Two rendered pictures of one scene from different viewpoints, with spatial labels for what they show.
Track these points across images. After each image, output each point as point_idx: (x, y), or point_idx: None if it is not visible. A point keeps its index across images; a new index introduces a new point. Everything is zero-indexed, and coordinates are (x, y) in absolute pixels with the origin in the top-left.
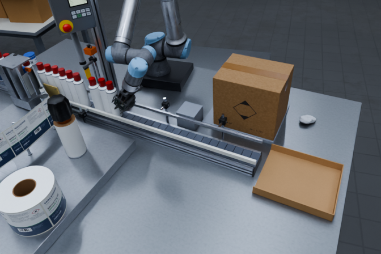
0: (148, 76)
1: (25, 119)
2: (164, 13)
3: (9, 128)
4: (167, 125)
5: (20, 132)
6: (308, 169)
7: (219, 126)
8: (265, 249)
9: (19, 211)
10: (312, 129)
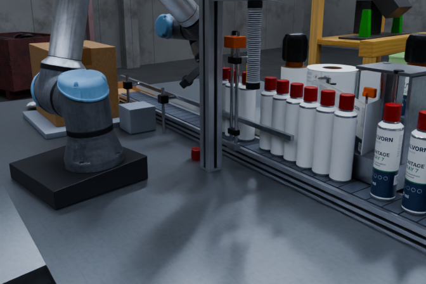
0: (126, 154)
1: (347, 79)
2: (89, 2)
3: (362, 73)
4: (173, 115)
5: (355, 88)
6: None
7: (137, 82)
8: (178, 89)
9: (332, 64)
10: None
